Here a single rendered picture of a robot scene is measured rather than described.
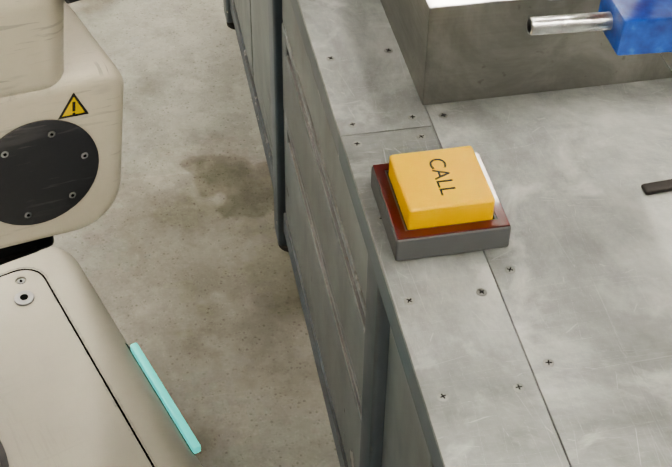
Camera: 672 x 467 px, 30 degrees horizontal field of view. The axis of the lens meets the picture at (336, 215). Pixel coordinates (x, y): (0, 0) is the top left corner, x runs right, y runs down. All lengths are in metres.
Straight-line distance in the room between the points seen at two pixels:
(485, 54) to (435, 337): 0.26
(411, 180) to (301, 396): 0.98
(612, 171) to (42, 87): 0.44
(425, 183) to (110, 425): 0.67
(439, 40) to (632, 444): 0.35
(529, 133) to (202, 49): 1.53
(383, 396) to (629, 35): 0.56
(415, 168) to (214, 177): 1.30
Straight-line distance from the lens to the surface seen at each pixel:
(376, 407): 1.28
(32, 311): 1.57
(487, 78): 0.98
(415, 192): 0.85
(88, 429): 1.43
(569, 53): 0.99
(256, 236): 2.03
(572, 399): 0.78
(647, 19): 0.84
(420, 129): 0.96
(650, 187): 0.93
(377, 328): 1.20
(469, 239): 0.85
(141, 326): 1.91
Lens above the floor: 1.39
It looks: 42 degrees down
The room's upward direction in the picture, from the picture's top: 1 degrees clockwise
